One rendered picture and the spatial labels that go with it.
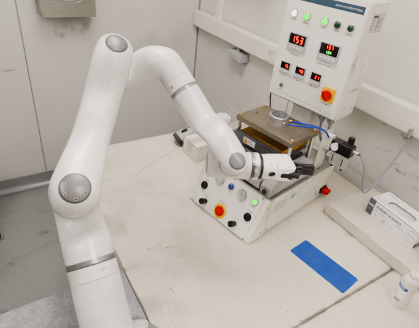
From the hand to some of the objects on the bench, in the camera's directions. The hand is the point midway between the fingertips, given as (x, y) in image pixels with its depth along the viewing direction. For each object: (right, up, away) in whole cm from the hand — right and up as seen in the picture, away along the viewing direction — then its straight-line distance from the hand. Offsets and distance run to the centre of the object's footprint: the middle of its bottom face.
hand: (306, 169), depth 111 cm
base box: (-7, -13, +46) cm, 48 cm away
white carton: (+45, -23, +33) cm, 60 cm away
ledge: (+53, -38, +20) cm, 68 cm away
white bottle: (+31, -44, +6) cm, 54 cm away
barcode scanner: (-40, +14, +81) cm, 92 cm away
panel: (-28, -20, +30) cm, 46 cm away
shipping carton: (-33, +7, +72) cm, 80 cm away
